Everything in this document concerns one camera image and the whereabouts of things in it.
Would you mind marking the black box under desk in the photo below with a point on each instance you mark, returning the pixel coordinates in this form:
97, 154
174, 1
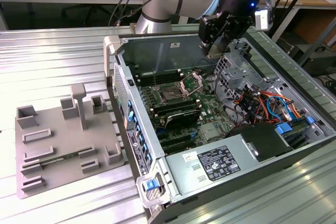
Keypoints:
323, 64

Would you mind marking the black RAM slot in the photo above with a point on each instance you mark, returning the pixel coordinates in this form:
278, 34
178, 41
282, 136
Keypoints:
178, 103
181, 109
162, 74
165, 79

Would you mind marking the silver chipset heat sink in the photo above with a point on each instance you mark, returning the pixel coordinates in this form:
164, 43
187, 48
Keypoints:
210, 130

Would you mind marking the brown cardboard box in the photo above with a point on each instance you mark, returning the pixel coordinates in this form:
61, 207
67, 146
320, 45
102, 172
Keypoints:
315, 30

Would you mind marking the black expansion card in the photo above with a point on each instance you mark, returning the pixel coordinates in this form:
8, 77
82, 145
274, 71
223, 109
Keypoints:
181, 120

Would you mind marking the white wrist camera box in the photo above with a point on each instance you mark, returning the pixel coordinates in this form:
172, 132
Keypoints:
262, 20

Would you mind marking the thin metal locking lever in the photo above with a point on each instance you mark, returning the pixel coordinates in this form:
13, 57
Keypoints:
155, 78

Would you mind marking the grey plastic parts rack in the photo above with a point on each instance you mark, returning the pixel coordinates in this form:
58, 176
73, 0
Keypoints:
71, 140

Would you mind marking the black plastic shroud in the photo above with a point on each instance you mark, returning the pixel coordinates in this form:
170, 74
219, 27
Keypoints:
262, 137

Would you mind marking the perforated metal drive cage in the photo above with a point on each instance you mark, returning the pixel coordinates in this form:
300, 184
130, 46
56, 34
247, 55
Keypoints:
231, 74

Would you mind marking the CPU socket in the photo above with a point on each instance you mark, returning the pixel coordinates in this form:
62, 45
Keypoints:
170, 94

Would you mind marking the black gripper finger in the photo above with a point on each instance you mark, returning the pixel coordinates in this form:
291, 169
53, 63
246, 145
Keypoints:
237, 28
208, 31

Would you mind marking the large blue drive latch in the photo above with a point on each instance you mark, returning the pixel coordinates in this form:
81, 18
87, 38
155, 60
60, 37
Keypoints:
284, 129

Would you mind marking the small blue clip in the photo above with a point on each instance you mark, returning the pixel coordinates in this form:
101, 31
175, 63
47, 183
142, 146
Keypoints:
309, 120

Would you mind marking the open grey PC case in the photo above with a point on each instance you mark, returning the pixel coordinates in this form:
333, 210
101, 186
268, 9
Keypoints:
147, 51

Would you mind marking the silver power supply unit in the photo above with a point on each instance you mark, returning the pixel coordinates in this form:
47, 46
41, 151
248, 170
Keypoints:
183, 171

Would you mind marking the black expansion slot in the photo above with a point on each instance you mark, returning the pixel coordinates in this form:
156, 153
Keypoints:
174, 140
178, 147

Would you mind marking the square silver CPU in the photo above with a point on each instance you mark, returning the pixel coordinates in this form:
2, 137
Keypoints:
216, 49

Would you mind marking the green motherboard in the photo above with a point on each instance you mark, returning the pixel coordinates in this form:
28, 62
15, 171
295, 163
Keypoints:
212, 111

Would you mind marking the green RAM stick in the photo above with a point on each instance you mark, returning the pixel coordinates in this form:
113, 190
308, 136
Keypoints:
60, 159

